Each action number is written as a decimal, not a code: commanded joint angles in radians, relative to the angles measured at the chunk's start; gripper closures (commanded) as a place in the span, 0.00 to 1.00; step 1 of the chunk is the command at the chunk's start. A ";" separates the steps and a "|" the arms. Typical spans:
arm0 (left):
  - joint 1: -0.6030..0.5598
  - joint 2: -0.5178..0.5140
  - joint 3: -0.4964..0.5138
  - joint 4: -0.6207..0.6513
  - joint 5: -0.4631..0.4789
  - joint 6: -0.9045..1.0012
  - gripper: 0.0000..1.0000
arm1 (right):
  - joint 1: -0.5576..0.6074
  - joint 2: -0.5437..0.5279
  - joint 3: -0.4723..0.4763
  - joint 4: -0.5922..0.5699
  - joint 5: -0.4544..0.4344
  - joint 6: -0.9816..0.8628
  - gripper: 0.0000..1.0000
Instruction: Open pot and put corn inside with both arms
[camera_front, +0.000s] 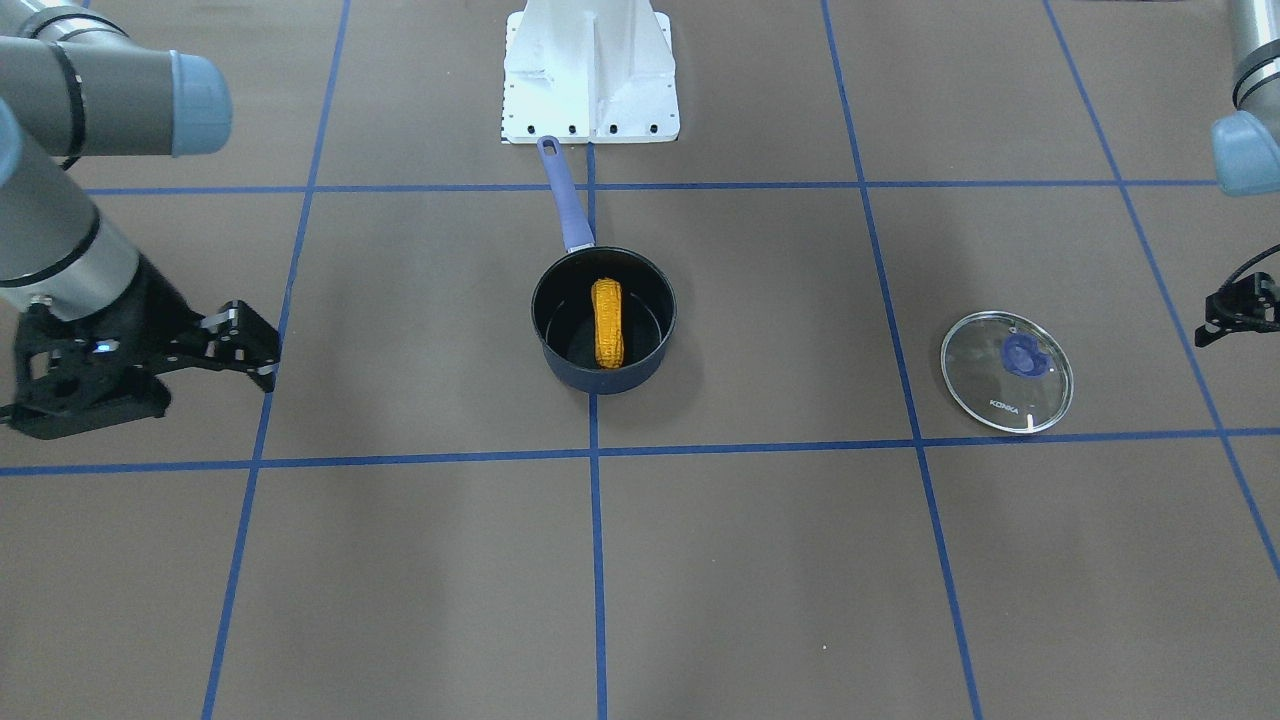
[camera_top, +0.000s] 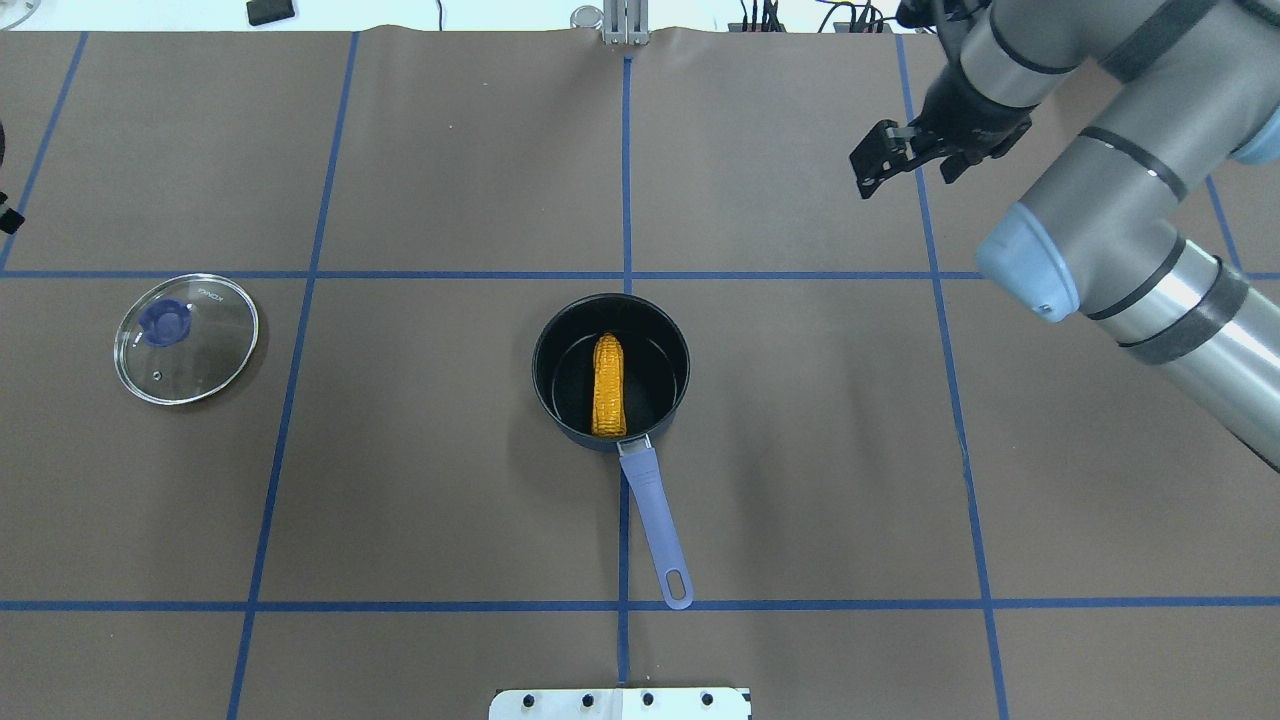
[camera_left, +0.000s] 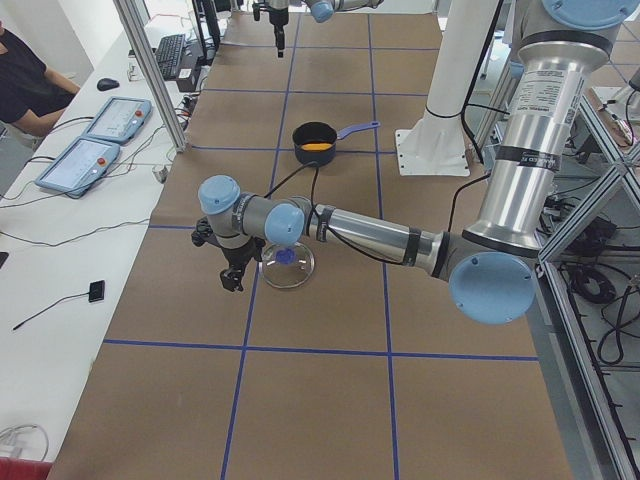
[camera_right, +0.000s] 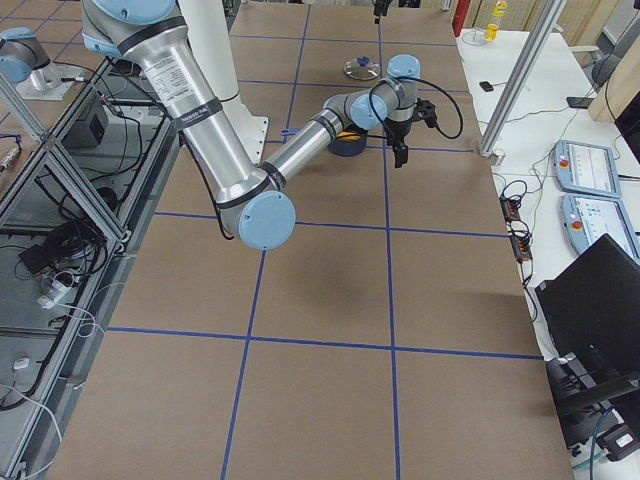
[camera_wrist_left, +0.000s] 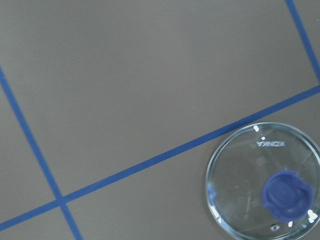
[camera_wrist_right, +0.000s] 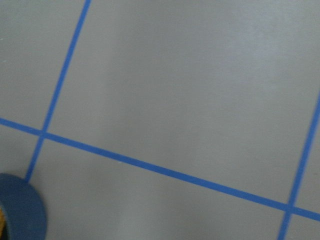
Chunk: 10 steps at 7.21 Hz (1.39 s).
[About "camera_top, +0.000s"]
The aluminium frame post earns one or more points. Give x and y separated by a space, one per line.
625 22

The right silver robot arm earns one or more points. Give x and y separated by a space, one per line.
1198 86

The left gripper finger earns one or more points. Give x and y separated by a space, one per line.
10 219

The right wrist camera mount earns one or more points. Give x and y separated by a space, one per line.
912 14

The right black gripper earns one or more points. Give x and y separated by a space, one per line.
966 112

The black power strip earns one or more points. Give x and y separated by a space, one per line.
868 17

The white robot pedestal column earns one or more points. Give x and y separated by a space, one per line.
623 703

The small black square device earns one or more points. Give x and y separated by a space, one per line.
263 12

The yellow corn cob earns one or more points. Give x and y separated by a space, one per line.
608 415

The glass pot lid blue knob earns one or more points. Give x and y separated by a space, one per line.
186 339

